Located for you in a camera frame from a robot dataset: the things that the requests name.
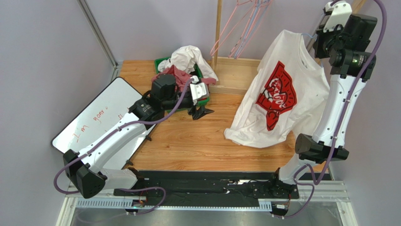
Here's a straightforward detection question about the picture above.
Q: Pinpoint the white t-shirt red print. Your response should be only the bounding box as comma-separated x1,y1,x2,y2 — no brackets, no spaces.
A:
224,30,329,148

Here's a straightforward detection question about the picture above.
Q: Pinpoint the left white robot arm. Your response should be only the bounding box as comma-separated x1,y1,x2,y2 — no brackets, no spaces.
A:
54,74,213,199

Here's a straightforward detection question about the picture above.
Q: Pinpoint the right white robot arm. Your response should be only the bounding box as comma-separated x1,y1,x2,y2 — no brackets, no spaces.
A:
277,14,377,185

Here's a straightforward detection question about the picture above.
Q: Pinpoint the dusty pink t-shirt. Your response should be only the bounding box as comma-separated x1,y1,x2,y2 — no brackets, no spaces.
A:
151,65,217,91

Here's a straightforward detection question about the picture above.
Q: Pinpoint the white t-shirt blue print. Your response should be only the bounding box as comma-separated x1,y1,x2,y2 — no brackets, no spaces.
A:
159,45,219,81

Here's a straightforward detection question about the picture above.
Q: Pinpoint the right aluminium corner profile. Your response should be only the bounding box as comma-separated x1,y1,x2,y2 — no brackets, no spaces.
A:
306,0,338,53

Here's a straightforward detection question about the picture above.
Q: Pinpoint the aluminium corner profile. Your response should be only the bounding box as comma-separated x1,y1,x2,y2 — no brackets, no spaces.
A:
77,0,118,68
306,0,338,53

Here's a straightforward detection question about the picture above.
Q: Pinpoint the wooden rack base tray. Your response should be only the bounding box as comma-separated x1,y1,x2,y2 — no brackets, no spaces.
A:
209,56,261,95

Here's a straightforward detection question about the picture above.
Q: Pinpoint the green plastic bin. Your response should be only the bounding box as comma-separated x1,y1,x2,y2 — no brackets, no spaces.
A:
154,57,210,106

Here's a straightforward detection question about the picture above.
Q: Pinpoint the left aluminium corner profile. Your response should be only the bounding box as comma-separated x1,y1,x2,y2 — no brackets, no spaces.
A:
77,0,118,68

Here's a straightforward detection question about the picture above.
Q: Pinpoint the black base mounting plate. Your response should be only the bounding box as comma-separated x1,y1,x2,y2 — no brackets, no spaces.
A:
113,170,300,208

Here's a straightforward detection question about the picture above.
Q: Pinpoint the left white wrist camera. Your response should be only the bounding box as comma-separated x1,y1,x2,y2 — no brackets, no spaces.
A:
189,76,209,105

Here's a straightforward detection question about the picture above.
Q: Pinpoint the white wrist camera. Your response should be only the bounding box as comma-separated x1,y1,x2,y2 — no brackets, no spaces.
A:
321,0,352,33
189,76,209,105

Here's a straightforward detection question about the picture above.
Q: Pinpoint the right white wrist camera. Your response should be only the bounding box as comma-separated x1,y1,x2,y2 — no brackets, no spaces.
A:
321,0,352,33

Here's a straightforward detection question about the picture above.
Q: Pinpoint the wooden rack right post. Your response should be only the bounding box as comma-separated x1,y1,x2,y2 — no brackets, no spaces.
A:
336,0,366,31

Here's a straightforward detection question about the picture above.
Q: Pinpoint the wooden rack post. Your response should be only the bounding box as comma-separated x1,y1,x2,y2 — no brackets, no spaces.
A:
336,0,366,31
210,0,223,71

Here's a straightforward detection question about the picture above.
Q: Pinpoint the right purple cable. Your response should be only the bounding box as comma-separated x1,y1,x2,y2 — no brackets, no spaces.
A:
272,0,387,219

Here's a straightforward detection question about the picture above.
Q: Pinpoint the purple cable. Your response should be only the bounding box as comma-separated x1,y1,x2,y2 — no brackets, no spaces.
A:
272,0,387,219
53,78,195,215

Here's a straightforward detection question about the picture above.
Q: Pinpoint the white whiteboard black frame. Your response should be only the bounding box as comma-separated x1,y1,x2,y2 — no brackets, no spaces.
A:
51,77,143,159

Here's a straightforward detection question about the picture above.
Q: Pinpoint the light blue wire hanger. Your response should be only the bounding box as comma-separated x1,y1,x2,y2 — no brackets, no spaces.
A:
232,0,267,59

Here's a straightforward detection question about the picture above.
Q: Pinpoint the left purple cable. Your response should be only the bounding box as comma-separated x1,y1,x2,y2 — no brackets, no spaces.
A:
53,78,195,215

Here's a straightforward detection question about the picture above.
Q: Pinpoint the wooden rack left post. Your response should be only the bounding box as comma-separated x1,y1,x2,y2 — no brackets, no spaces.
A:
210,0,223,71

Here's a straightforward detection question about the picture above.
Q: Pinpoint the aluminium frame rail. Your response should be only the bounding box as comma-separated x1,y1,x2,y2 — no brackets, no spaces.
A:
56,181,358,226

